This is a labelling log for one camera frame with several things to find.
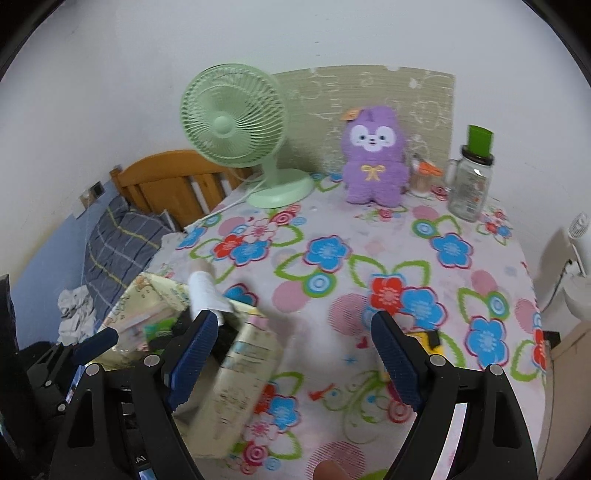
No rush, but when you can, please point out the right hand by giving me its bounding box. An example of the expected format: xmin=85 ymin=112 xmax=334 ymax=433
xmin=312 ymin=460 xmax=349 ymax=480

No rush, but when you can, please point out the purple plush toy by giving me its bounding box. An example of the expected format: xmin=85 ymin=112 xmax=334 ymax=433
xmin=341 ymin=105 xmax=410 ymax=208

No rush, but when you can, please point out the floral tablecloth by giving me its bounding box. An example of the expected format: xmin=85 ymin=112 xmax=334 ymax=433
xmin=147 ymin=174 xmax=546 ymax=479

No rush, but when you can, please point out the yellow cartoon tissue pack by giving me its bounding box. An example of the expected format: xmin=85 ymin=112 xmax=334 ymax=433
xmin=408 ymin=330 xmax=445 ymax=356

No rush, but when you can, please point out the green tissue pack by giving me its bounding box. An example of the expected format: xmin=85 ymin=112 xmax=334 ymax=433
xmin=143 ymin=319 xmax=176 ymax=343

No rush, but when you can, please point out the white standing fan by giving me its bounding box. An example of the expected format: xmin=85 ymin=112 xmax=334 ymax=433
xmin=559 ymin=212 xmax=591 ymax=321

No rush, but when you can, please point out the green desk fan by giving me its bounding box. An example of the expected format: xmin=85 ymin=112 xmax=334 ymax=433
xmin=180 ymin=63 xmax=315 ymax=209

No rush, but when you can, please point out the blue striped pillow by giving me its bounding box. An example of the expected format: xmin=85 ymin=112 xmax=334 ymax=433
xmin=83 ymin=196 xmax=175 ymax=326

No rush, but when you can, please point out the pink bear tissue pack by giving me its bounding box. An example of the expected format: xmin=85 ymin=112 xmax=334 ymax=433
xmin=112 ymin=304 xmax=178 ymax=345

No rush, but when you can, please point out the crumpled white cloth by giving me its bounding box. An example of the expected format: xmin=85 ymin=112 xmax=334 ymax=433
xmin=57 ymin=286 xmax=96 ymax=346

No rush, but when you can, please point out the beige patterned wall board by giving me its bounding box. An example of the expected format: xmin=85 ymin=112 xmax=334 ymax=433
xmin=276 ymin=65 xmax=456 ymax=173

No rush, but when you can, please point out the wooden chair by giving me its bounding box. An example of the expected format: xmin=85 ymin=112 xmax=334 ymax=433
xmin=110 ymin=150 xmax=252 ymax=227

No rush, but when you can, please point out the white sock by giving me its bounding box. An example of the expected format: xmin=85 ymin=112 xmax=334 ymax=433
xmin=187 ymin=258 xmax=233 ymax=326

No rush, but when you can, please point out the glass jar green lid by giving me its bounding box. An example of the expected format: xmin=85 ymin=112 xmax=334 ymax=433
xmin=446 ymin=125 xmax=495 ymax=222

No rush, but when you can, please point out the cotton swab container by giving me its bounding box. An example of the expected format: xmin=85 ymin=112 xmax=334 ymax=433
xmin=409 ymin=153 xmax=443 ymax=197

